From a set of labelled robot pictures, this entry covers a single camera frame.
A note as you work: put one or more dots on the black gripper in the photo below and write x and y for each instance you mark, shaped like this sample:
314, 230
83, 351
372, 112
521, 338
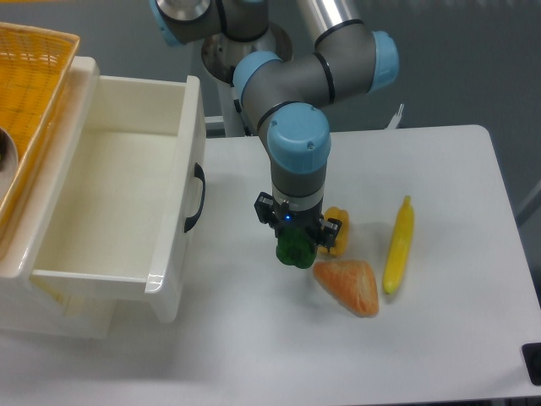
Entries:
280, 215

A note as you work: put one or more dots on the green bell pepper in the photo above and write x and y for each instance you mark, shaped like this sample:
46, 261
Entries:
295, 248

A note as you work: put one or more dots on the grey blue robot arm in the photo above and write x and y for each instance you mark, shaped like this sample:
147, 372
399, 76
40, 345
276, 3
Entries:
283, 97

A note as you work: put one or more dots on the yellow bell pepper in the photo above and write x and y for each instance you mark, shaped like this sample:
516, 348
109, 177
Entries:
342, 237

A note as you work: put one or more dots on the open upper white drawer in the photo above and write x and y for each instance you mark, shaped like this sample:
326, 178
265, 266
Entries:
117, 229

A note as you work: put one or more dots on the white drawer cabinet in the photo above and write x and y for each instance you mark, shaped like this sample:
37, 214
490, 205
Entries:
28, 302

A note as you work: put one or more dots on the orange triangular bread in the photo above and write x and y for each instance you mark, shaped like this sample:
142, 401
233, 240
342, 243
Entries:
352, 283

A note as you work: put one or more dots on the yellow banana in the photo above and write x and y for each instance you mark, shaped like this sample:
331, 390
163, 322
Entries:
400, 245

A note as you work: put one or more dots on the black object at table edge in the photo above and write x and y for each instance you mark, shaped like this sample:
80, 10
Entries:
531, 353

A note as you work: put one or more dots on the white bowl in basket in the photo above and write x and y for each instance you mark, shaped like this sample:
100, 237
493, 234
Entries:
9, 164

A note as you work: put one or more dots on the yellow woven basket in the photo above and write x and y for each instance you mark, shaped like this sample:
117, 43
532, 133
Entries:
34, 66

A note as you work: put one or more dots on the black drawer handle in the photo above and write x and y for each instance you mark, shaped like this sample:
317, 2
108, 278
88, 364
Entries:
197, 202

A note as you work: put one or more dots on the white metal bracket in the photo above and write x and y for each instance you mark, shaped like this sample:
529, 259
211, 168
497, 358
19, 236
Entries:
396, 118

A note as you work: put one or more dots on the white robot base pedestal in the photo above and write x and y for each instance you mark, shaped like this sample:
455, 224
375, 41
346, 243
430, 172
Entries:
231, 62

